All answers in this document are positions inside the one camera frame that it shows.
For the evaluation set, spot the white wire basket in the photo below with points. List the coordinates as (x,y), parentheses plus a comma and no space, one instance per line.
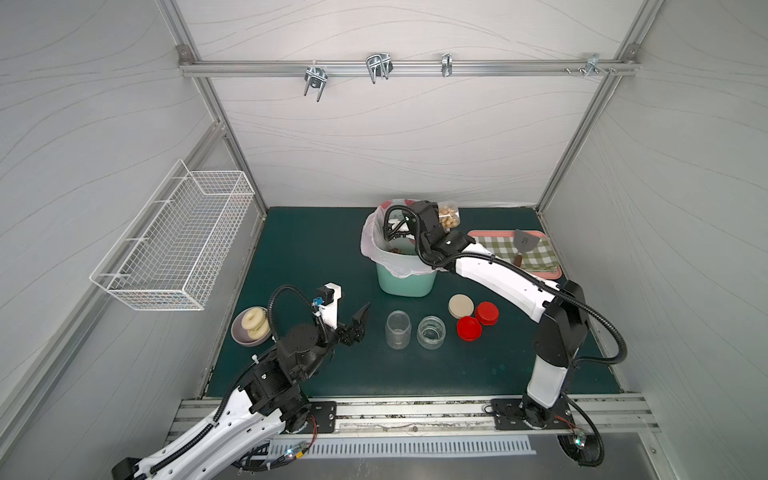
(171,253)

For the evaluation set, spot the aluminium crossbar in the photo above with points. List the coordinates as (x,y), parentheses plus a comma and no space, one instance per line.
(401,68)

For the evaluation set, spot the mint green trash bin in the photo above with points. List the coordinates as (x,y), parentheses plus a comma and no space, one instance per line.
(413,286)

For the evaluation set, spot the pink white plastic bin bag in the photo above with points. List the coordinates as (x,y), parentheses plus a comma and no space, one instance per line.
(397,257)

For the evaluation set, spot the metal hook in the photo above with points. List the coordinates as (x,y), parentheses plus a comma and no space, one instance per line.
(379,65)
(446,65)
(592,67)
(316,78)

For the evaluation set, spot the white slotted cable duct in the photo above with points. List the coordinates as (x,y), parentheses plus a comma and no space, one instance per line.
(421,447)

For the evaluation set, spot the pink plastic tray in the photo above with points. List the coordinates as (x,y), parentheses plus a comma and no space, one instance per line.
(549,270)

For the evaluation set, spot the beige jar lid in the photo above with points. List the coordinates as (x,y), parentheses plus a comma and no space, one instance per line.
(460,306)

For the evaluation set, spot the green white checkered cloth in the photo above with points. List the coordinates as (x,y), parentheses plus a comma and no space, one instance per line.
(540,255)

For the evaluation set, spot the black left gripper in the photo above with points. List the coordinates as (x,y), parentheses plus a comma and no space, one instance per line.
(346,330)

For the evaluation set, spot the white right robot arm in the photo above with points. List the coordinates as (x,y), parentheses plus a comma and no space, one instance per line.
(559,311)

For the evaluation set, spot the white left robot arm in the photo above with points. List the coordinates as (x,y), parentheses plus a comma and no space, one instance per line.
(264,401)

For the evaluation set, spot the red jar lid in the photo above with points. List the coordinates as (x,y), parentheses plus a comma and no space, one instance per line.
(469,329)
(487,313)

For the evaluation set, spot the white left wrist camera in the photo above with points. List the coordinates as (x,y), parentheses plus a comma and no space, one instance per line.
(326,303)

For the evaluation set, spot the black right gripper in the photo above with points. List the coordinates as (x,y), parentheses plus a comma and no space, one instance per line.
(414,216)

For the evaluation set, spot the glass peanut jar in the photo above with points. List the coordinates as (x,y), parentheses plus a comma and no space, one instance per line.
(431,332)

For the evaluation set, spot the grey bowl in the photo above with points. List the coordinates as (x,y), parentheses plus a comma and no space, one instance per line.
(238,334)

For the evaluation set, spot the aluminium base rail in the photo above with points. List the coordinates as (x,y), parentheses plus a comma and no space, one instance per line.
(457,415)

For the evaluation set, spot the steel spatula wooden handle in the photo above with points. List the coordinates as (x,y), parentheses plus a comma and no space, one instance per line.
(524,242)

